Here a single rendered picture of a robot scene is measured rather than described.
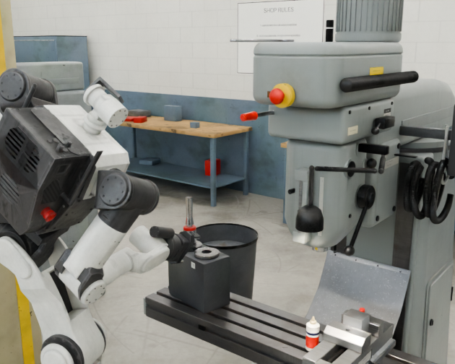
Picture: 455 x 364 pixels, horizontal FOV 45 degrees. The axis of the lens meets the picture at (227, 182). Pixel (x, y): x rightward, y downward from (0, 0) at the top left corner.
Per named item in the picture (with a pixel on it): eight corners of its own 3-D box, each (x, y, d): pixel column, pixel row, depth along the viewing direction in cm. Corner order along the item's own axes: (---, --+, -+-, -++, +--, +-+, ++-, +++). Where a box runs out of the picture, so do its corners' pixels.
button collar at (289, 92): (290, 108, 134) (291, 84, 133) (270, 107, 138) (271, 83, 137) (295, 107, 136) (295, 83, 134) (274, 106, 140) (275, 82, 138)
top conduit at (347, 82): (352, 92, 129) (352, 78, 128) (336, 92, 131) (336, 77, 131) (418, 82, 163) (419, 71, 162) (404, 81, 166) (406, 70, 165)
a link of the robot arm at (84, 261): (68, 307, 137) (118, 236, 135) (38, 274, 142) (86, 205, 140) (96, 305, 148) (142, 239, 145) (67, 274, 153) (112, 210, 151)
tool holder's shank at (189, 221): (193, 227, 198) (192, 198, 195) (184, 227, 198) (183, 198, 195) (194, 224, 201) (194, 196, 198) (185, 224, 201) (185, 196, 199)
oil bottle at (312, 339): (314, 353, 166) (315, 321, 164) (302, 349, 169) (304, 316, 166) (321, 348, 169) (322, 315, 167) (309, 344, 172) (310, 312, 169)
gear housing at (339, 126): (344, 146, 140) (346, 107, 138) (265, 136, 155) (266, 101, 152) (394, 130, 166) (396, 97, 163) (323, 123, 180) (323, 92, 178)
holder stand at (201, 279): (204, 314, 191) (203, 261, 186) (168, 292, 207) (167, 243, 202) (230, 304, 198) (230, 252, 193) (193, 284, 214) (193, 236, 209)
